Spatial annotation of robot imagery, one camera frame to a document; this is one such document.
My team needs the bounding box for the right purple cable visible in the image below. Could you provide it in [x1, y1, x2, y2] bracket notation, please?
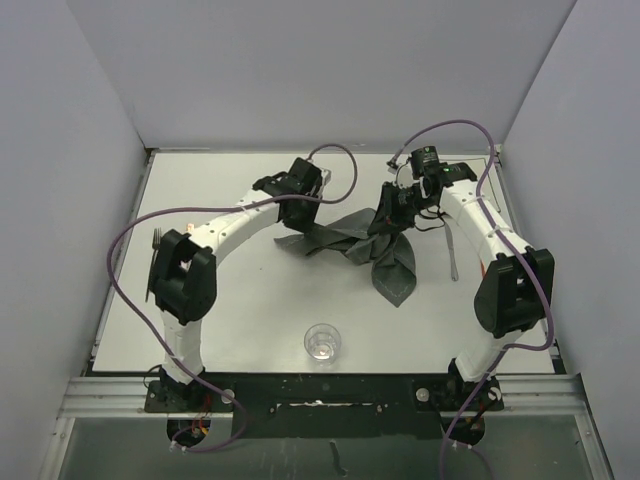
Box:
[394, 118, 556, 480]

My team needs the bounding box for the black metal fork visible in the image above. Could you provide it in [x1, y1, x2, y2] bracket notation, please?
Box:
[145, 227, 163, 302]

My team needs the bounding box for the purple cable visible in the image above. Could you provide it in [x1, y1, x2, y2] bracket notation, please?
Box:
[108, 142, 357, 455]
[394, 118, 556, 480]

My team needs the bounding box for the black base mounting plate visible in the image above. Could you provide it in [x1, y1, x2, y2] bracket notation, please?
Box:
[144, 373, 504, 447]

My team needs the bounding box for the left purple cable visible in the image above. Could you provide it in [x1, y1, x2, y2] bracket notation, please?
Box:
[108, 142, 357, 455]

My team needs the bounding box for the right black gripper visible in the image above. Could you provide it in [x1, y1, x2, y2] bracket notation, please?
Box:
[369, 182, 434, 238]

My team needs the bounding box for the clear drinking glass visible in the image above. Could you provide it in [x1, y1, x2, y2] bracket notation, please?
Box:
[303, 323, 342, 365]

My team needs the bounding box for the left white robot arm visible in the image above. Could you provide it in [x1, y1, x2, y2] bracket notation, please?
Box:
[148, 158, 331, 411]

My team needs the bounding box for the aluminium frame rail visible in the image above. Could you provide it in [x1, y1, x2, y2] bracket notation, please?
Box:
[57, 375, 587, 418]

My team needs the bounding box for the grey cloth placemat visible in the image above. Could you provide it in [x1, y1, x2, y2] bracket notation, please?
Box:
[274, 208, 417, 307]

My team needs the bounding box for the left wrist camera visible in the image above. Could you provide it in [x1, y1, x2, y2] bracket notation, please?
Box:
[321, 169, 332, 187]

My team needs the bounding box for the silver table knife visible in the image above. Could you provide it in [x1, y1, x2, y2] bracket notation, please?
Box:
[444, 222, 459, 282]

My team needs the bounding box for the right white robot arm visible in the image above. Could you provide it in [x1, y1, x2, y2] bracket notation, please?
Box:
[368, 161, 555, 409]

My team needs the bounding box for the white rectangular plate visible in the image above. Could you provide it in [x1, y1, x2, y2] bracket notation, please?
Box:
[468, 156, 500, 210]

